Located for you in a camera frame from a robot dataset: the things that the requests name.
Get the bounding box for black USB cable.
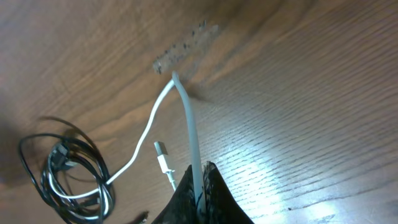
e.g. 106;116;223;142
17;115;150;224

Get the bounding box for white USB cable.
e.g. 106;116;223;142
46;70;208;221

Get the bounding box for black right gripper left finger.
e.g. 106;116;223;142
152;165;197;224

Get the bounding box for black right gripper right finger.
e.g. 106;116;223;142
203;161;254;224

